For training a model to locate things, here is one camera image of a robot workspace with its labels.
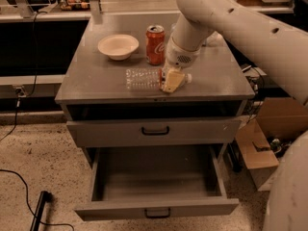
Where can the orange soda can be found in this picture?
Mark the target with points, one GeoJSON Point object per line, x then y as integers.
{"type": "Point", "coordinates": [155, 44]}

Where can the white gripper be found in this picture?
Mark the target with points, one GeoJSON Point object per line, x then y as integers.
{"type": "Point", "coordinates": [178, 58]}

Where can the grey middle shelf post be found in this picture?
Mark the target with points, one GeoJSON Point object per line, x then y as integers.
{"type": "Point", "coordinates": [95, 10]}

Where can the open cardboard box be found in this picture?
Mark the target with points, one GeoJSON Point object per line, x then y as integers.
{"type": "Point", "coordinates": [279, 121]}

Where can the grey open lower drawer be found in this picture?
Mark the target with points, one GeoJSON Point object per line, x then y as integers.
{"type": "Point", "coordinates": [156, 182]}

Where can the grey left shelf post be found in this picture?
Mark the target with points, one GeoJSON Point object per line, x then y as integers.
{"type": "Point", "coordinates": [24, 8]}

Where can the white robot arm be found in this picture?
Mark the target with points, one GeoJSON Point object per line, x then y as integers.
{"type": "Point", "coordinates": [281, 51]}

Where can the clear plastic water bottle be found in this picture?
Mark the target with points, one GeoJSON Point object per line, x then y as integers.
{"type": "Point", "coordinates": [148, 78]}

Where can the grey shelf post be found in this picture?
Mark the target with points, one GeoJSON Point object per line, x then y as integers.
{"type": "Point", "coordinates": [95, 10]}
{"type": "Point", "coordinates": [24, 8]}

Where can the black bar on floor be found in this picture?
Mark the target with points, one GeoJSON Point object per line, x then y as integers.
{"type": "Point", "coordinates": [44, 197]}

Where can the wall power outlet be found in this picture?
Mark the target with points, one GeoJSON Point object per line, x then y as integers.
{"type": "Point", "coordinates": [20, 91]}

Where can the white paper bowl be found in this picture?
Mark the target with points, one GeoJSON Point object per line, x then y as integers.
{"type": "Point", "coordinates": [118, 47]}

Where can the grey closed upper drawer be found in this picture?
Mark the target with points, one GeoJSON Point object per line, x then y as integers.
{"type": "Point", "coordinates": [144, 132]}

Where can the grey metal drawer cabinet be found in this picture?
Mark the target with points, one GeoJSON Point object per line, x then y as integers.
{"type": "Point", "coordinates": [94, 87]}

